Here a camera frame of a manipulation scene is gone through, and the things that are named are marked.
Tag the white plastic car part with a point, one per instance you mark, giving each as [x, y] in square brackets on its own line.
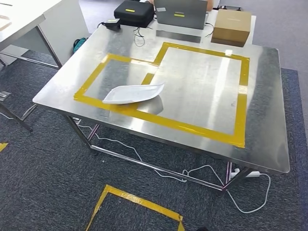
[132, 94]

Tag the steel workbench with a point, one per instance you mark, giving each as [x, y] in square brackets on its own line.
[199, 86]

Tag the black zip case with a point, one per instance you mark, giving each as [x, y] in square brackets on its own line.
[133, 16]

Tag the black power adapter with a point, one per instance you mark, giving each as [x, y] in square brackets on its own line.
[112, 25]

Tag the grey laptop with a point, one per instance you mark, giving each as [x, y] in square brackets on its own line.
[180, 14]

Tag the person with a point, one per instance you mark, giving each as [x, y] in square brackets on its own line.
[210, 4]

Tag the brown cardboard box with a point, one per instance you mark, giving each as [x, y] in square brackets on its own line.
[231, 27]

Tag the white power strip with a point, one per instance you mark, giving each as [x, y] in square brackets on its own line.
[252, 174]

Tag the dark metal table leg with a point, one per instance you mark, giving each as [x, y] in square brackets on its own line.
[16, 118]

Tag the pale table steel legs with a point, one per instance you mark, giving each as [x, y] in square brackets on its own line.
[21, 19]

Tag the yellow floor tape square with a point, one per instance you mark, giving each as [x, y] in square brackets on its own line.
[2, 146]

